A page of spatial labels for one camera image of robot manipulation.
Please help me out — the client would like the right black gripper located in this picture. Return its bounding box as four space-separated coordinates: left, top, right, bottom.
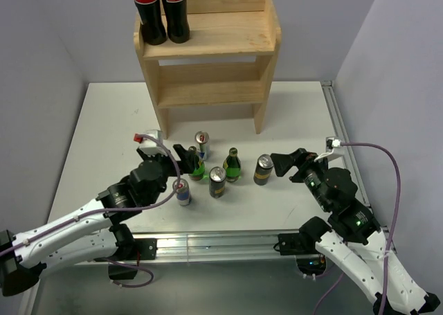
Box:
269 146 332 210

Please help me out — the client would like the green glass bottle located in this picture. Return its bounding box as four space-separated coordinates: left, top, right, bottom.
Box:
188 146 206 181

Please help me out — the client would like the black can yellow label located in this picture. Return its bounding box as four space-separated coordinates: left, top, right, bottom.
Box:
253 154 273 186

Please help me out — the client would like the black Schweppes can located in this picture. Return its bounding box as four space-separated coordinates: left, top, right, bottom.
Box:
209 167 226 198

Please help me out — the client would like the Red Bull can front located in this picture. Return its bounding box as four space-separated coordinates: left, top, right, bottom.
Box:
172 179 192 206

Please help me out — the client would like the red bull can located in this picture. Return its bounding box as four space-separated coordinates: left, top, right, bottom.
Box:
172 179 192 206
195 131 210 161

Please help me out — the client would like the green bottle yellow label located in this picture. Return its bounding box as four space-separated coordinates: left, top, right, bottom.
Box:
223 147 242 182

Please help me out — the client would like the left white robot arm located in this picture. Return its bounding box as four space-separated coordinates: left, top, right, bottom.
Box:
1 144 194 296

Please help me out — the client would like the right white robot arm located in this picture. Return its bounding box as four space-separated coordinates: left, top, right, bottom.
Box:
271 148 440 314

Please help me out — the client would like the Red Bull can near shelf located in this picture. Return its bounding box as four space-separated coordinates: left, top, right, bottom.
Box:
195 131 210 161

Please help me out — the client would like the wooden two-tier shelf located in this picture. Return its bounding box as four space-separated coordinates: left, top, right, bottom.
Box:
134 0 282 136

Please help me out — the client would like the right Coca-Cola bottle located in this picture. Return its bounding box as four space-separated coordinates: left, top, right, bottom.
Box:
162 0 190 44

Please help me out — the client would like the coca-cola bottle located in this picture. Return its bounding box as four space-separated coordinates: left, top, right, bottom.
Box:
134 0 167 45
162 0 190 44

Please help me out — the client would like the left Coca-Cola bottle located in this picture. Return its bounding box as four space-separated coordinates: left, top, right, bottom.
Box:
134 0 167 45

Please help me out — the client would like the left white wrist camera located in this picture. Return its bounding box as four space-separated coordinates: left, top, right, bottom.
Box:
134 129 166 156

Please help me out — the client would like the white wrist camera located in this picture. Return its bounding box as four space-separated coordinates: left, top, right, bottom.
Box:
314 137 345 163
134 129 166 156

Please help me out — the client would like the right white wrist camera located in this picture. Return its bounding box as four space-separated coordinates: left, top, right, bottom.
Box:
314 137 345 163

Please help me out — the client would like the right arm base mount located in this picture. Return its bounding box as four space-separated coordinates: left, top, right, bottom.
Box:
273 233 327 279

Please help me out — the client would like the aluminium front rail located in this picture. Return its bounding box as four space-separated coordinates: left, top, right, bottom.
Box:
30 228 392 264

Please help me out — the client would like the aluminium side rail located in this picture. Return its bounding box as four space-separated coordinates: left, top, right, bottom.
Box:
320 81 372 209

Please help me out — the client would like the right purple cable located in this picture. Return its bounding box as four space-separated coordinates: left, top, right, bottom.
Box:
313 141 402 315

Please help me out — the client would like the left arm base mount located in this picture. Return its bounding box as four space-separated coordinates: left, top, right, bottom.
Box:
93 238 157 288

